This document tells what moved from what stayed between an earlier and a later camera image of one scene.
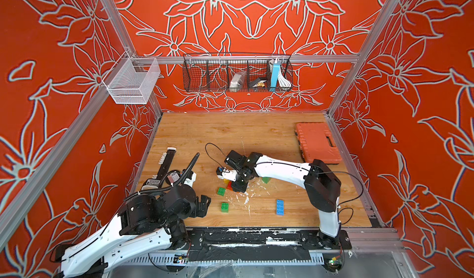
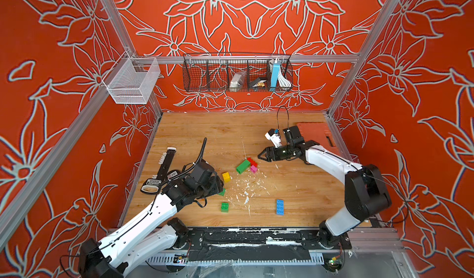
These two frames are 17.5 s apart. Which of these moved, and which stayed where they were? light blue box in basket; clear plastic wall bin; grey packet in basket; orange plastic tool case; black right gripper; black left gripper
Moved: black right gripper; black left gripper
Stayed: grey packet in basket; orange plastic tool case; clear plastic wall bin; light blue box in basket
